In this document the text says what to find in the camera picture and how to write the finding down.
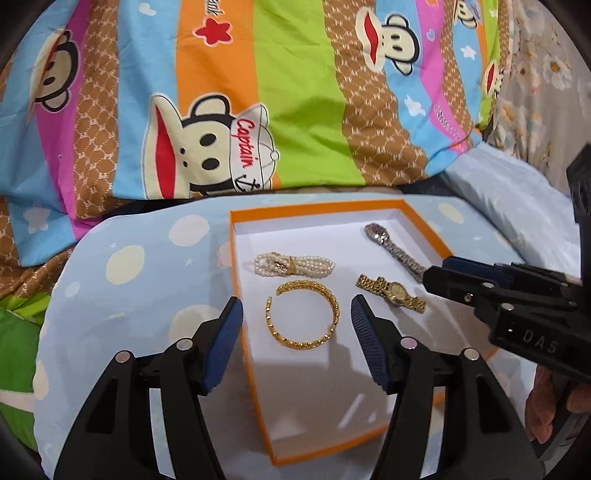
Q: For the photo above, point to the light blue polka dot sheet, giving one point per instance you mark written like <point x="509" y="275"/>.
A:
<point x="138" y="286"/>

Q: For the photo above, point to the person's right hand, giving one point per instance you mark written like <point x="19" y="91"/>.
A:
<point x="540" y="406"/>

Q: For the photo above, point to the gold bangle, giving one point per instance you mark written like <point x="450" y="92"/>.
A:
<point x="295" y="344"/>

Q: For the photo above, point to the silver wristwatch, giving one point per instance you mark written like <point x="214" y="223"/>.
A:
<point x="376" y="233"/>

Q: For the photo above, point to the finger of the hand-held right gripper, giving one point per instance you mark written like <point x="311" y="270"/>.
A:
<point x="475" y="267"/>
<point x="455" y="284"/>

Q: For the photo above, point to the orange cardboard box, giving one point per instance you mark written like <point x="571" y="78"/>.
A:
<point x="300" y="406"/>

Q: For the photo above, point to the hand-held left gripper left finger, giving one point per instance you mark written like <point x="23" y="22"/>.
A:
<point x="225" y="339"/>

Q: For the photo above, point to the pale blue quilt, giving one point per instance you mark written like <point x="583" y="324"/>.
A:
<point x="503" y="198"/>

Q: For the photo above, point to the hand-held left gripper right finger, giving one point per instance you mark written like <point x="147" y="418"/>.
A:
<point x="369" y="339"/>

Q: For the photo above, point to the colourful striped cartoon blanket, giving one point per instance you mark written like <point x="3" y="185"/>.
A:
<point x="295" y="92"/>

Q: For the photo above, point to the grey floral cloth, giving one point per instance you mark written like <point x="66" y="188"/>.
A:
<point x="540" y="69"/>

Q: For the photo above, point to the gold wristwatch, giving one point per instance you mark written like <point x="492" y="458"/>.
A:
<point x="397" y="290"/>

